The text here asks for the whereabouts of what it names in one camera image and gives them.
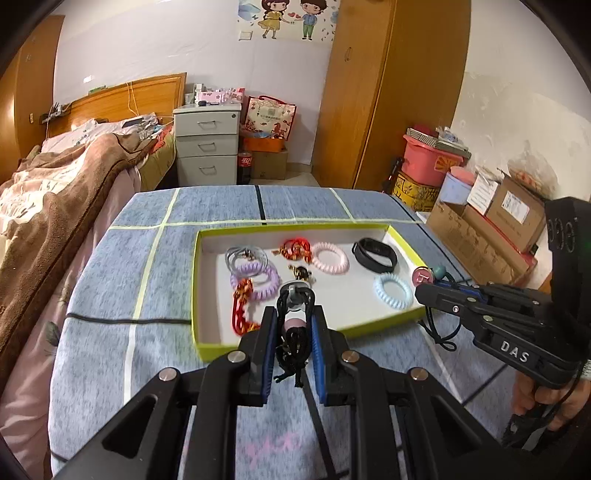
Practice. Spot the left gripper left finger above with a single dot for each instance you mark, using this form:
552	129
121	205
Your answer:
259	347

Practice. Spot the black smart band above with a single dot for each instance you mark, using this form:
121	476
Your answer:
375	255

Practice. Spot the green shallow cardboard box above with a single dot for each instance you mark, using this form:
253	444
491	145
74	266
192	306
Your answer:
243	269

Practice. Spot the tall wooden corner cabinet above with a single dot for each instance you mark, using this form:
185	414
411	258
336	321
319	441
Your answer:
27	94

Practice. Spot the cartoon couple wall sticker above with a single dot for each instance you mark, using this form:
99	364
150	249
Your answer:
305	21

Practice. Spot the person right hand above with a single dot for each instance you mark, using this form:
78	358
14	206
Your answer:
526	395

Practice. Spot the brown blanket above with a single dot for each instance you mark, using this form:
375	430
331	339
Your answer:
41	250

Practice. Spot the yellow patterned tin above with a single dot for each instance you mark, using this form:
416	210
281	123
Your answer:
417	196

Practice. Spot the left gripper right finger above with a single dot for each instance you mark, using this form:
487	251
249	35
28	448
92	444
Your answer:
332	382

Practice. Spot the red patterned gift bag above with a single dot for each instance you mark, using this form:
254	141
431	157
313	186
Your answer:
269	116

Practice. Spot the light blue round container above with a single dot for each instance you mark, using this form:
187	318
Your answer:
457	186

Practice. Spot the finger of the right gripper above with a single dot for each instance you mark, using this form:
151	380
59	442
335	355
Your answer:
454	293
469	318

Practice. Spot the cola bottle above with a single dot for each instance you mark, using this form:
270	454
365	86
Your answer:
244	168

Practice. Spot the open brown cardboard box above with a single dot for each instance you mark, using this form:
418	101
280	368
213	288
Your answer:
485	253

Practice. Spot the large wooden wardrobe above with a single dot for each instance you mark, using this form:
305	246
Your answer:
393	64

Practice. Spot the labelled cardboard box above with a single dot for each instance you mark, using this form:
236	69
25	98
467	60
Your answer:
518	214

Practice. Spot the blue plaid table cloth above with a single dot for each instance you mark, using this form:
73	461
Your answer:
129	317

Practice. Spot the wooden bed headboard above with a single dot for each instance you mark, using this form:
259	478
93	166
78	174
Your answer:
159	95

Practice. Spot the pink bed sheet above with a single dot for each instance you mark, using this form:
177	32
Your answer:
25	401

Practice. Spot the white drawer nightstand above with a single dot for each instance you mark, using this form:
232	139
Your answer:
206	142

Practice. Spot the pink plastic storage bin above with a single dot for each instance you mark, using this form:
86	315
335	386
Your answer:
427	165

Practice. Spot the black cord pink charm tie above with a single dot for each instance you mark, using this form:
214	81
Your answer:
298	296

